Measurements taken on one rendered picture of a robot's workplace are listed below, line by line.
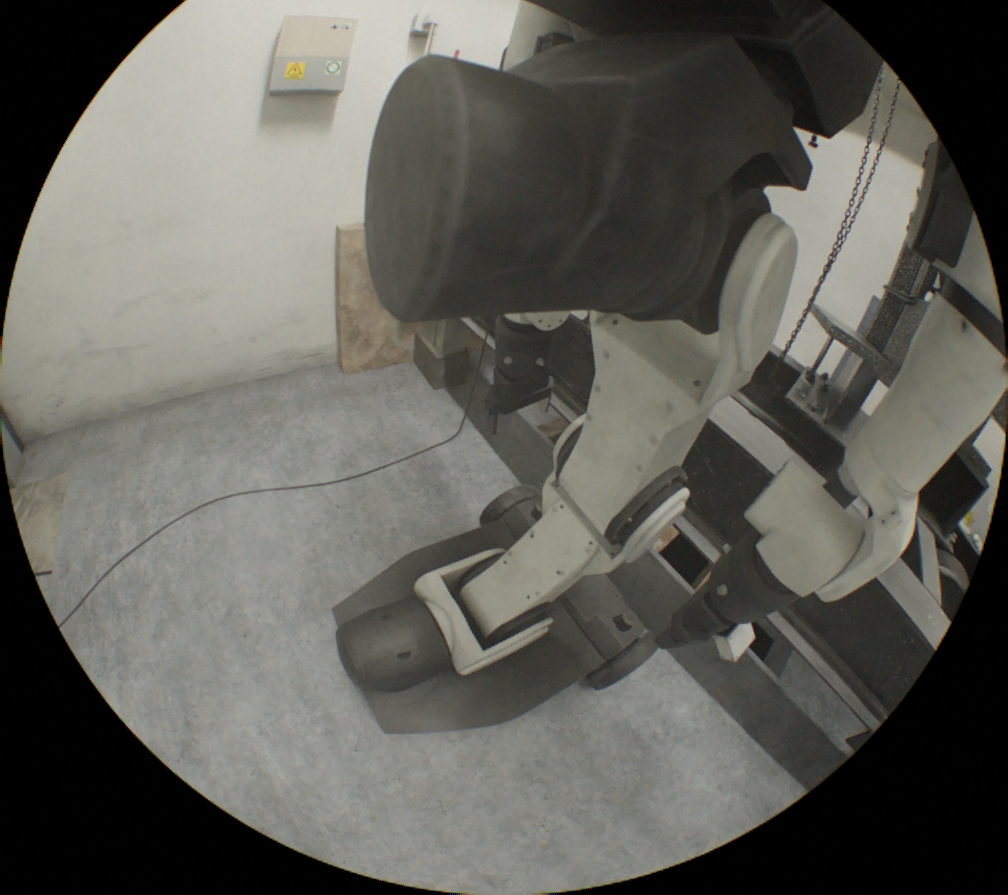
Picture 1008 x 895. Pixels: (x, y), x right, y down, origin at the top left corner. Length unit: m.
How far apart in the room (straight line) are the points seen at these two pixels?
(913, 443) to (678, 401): 0.20
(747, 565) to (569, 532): 0.30
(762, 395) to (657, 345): 1.21
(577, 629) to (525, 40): 1.01
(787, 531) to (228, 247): 1.61
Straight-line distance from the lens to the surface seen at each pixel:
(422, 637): 0.61
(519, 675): 0.81
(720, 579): 0.38
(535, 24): 0.44
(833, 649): 0.97
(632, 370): 0.35
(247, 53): 1.54
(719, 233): 0.21
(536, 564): 0.60
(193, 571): 1.21
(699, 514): 0.84
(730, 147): 0.18
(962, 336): 0.23
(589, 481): 0.46
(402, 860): 1.03
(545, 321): 0.45
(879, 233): 3.47
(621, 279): 0.16
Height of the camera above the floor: 0.95
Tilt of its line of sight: 35 degrees down
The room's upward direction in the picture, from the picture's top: 14 degrees clockwise
